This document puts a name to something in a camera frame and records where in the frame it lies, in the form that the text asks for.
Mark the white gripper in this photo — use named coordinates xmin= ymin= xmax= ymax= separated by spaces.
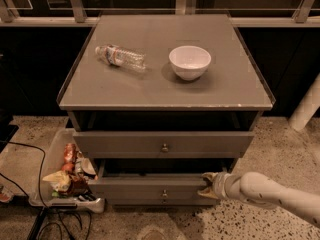
xmin=197 ymin=172 xmax=241 ymax=200

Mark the grey drawer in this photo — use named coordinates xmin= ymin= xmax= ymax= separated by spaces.
xmin=107 ymin=198 xmax=220 ymax=206
xmin=73 ymin=131 xmax=254 ymax=159
xmin=89 ymin=158 xmax=234 ymax=201

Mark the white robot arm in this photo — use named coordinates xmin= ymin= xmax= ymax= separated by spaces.
xmin=198 ymin=172 xmax=320 ymax=228

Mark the grey drawer cabinet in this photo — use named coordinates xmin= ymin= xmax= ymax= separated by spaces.
xmin=56 ymin=13 xmax=277 ymax=207

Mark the grey bottom drawer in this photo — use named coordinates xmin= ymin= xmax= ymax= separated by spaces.
xmin=107 ymin=198 xmax=220 ymax=206

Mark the grey top drawer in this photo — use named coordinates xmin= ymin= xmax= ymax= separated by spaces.
xmin=73 ymin=131 xmax=254 ymax=159

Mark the white bowl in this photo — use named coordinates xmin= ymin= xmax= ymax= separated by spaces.
xmin=169 ymin=46 xmax=211 ymax=81

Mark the brown snack bag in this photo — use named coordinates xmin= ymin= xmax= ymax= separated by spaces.
xmin=67 ymin=175 xmax=89 ymax=196

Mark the clear plastic storage bin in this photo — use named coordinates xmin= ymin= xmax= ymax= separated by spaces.
xmin=29 ymin=128 xmax=105 ymax=213

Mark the yellow chip bag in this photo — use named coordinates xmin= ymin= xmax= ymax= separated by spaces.
xmin=43 ymin=171 xmax=71 ymax=192

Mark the clear plastic water bottle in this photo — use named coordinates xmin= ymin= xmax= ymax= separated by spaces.
xmin=95 ymin=44 xmax=146 ymax=72

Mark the red white object at edge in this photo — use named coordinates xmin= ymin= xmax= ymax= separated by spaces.
xmin=0 ymin=185 xmax=14 ymax=203

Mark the black device on floor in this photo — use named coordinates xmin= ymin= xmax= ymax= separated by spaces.
xmin=0 ymin=109 xmax=19 ymax=153

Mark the metal window railing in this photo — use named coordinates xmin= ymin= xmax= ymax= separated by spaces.
xmin=0 ymin=0 xmax=320 ymax=28

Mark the black cable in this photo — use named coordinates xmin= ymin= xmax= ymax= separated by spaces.
xmin=0 ymin=139 xmax=93 ymax=240

